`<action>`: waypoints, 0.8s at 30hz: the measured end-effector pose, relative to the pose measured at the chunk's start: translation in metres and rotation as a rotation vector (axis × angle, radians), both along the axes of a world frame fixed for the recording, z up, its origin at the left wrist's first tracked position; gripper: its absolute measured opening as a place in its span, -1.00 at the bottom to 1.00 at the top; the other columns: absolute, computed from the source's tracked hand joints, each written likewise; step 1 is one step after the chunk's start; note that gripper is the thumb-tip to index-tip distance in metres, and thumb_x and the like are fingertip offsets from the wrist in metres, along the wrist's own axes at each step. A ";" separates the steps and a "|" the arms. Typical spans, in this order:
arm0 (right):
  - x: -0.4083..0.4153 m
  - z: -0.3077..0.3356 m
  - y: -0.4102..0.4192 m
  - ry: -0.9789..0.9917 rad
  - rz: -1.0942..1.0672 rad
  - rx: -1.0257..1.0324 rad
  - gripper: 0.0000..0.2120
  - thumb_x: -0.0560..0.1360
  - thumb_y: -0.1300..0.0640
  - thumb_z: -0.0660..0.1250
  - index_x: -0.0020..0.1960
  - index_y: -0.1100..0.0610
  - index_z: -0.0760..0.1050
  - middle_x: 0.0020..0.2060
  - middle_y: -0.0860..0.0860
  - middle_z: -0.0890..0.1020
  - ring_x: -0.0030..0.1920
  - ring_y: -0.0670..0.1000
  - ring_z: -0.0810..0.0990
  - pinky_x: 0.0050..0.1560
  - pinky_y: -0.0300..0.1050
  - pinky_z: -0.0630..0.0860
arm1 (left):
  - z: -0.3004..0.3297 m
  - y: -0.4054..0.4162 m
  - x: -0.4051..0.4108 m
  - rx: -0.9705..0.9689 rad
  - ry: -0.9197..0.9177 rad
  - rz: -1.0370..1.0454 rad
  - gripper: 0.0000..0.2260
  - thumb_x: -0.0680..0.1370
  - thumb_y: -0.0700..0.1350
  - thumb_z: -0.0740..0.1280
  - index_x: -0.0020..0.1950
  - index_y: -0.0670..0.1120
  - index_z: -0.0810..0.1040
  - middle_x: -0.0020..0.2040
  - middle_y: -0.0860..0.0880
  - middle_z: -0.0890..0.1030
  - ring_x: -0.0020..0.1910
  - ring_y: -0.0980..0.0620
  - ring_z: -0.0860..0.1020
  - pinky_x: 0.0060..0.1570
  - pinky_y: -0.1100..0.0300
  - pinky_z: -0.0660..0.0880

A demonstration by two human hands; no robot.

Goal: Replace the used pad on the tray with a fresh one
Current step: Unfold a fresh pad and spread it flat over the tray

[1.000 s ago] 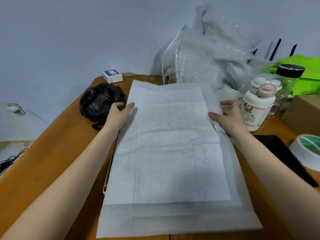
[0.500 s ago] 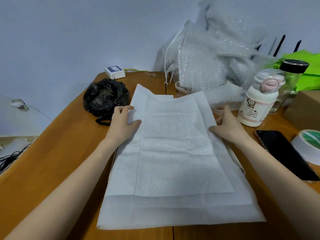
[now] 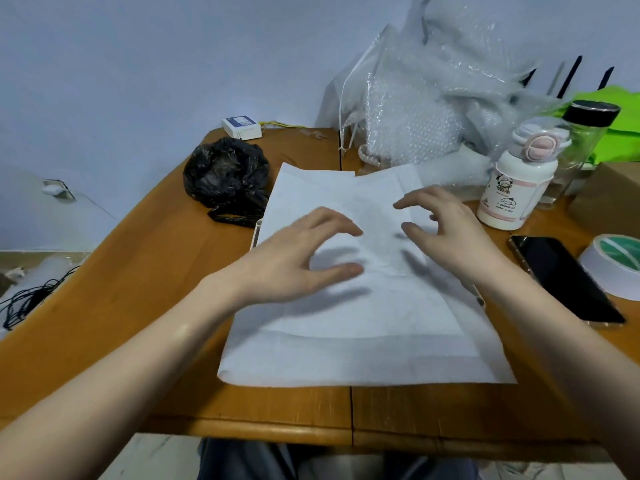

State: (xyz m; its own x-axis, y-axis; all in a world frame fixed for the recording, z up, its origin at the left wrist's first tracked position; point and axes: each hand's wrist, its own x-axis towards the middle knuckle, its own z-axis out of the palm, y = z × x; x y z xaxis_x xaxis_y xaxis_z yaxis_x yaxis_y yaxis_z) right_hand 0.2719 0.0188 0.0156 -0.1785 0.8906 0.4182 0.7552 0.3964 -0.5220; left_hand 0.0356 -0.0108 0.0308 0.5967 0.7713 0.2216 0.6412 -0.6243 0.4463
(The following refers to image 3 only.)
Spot person's grey trousers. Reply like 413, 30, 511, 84
197, 438, 482, 480

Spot person's left hand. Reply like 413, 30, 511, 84
200, 206, 364, 315

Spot black smartphone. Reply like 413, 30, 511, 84
508, 235, 627, 327

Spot white tape roll green core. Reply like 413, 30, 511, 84
578, 234, 640, 301

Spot black cable bundle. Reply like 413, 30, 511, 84
0, 266, 82, 331

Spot person's right hand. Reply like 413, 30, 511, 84
393, 186, 507, 289

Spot brown cardboard box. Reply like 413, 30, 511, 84
567, 161, 640, 239

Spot white bottle pink lid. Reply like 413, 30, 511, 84
476, 118, 572, 231

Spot person's right forearm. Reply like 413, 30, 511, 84
475, 264, 640, 480

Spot glass bottle black cap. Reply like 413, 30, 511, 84
537, 100, 622, 209

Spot small white box blue label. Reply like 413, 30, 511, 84
222, 115, 263, 141

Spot clear plastic bag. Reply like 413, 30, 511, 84
315, 24, 396, 145

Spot white wall plug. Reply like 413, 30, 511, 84
42, 179, 77, 202

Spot clear bubble wrap pile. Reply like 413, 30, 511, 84
364, 0, 561, 166

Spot black plastic bag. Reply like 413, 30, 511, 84
182, 137, 271, 229

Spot white paper sheet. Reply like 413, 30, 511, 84
217, 163, 517, 388

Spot bright green cloth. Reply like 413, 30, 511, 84
557, 86, 640, 165

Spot person's left forearm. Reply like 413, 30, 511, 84
0, 276, 242, 480

